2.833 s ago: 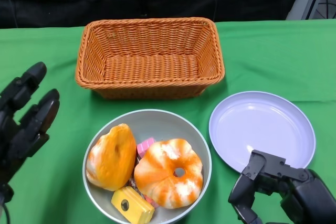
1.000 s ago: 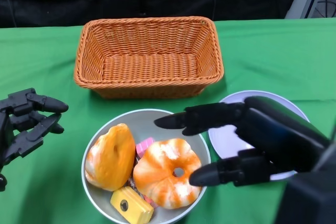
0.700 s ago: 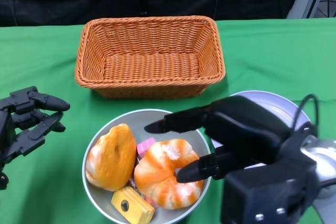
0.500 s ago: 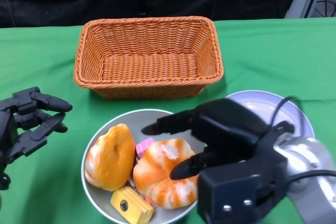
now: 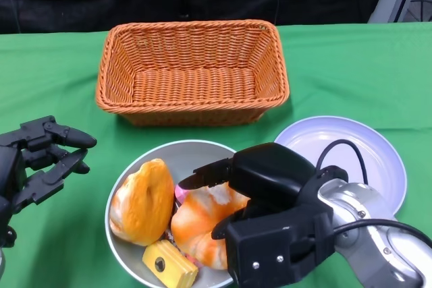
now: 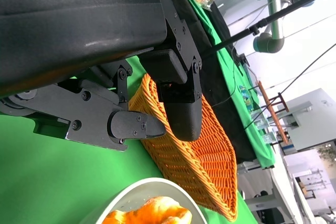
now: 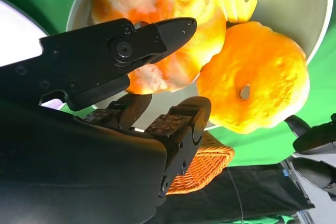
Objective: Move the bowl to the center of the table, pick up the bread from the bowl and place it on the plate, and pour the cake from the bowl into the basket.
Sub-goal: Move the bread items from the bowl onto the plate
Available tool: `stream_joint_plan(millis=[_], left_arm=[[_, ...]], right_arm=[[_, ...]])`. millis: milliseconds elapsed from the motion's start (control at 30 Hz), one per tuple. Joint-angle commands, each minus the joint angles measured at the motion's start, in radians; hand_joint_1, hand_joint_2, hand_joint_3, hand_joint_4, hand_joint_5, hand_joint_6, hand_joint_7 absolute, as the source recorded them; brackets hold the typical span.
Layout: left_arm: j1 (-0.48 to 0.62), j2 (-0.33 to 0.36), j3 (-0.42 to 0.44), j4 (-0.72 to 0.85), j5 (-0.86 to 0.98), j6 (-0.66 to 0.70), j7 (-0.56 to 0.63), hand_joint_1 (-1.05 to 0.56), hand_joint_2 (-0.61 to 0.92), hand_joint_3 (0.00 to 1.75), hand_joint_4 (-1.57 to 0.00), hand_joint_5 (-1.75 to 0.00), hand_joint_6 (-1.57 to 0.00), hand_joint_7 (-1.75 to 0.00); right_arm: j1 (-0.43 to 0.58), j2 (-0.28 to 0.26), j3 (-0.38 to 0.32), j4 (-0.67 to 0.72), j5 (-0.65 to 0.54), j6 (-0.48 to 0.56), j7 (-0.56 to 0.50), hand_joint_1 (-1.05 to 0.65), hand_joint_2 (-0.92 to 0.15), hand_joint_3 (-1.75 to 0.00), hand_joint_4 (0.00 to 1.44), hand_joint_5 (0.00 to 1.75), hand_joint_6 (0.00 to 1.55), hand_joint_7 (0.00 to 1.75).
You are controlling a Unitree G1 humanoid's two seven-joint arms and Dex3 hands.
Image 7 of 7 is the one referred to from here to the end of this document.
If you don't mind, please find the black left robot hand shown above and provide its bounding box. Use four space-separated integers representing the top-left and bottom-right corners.
285 113 336 197

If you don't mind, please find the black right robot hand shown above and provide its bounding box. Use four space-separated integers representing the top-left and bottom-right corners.
0 16 212 224

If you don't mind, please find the orange ring-shaped bread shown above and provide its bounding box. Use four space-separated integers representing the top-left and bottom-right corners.
196 20 311 134

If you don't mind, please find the pale grey ribbed bowl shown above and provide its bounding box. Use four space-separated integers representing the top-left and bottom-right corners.
65 0 334 131

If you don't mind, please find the orange wicker basket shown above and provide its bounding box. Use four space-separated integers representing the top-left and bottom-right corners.
165 131 236 196

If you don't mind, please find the black cloth drape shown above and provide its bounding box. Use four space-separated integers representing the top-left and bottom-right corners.
151 163 316 224

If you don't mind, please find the green tablecloth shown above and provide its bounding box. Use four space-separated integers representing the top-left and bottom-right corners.
0 0 336 168

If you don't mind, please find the thin grey cable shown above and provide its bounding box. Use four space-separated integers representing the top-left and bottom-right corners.
227 167 245 221

